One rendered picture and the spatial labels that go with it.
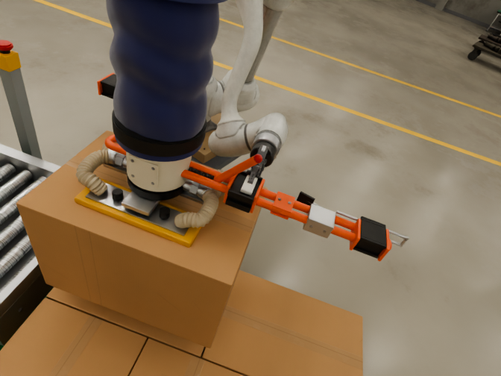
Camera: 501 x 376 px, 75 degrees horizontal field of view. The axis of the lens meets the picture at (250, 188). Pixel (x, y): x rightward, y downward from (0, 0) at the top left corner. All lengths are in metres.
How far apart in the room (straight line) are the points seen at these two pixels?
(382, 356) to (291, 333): 0.95
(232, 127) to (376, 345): 1.61
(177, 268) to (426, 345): 1.90
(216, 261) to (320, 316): 0.73
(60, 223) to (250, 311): 0.79
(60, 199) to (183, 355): 0.67
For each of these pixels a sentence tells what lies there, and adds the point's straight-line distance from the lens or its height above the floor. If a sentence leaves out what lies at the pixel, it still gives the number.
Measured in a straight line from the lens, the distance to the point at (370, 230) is 0.90.
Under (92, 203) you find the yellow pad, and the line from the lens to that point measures 0.97.
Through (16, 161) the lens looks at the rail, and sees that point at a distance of 1.91.
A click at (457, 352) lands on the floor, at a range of 2.60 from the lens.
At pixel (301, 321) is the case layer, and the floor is 0.54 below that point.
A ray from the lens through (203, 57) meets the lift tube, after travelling 0.72.
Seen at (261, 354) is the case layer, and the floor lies 0.54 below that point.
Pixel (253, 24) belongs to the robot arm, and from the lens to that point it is 1.19.
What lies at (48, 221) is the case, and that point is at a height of 1.02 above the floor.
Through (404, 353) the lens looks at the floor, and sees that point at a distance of 2.35.
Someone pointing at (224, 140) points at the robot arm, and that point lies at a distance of 1.15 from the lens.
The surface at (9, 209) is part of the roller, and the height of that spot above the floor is 0.54.
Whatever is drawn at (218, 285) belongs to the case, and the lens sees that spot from 0.86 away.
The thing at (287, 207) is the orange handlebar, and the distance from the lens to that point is 0.85.
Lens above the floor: 1.76
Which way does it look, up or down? 41 degrees down
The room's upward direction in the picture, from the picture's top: 18 degrees clockwise
